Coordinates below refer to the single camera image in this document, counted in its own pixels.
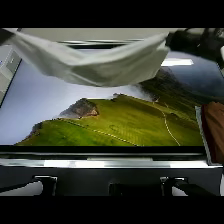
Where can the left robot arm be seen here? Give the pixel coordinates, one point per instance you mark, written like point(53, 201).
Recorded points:
point(48, 186)

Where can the grey garment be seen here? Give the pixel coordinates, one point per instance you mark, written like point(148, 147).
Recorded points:
point(100, 66)

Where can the brown garment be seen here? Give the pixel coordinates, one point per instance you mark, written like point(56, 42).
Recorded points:
point(216, 130)

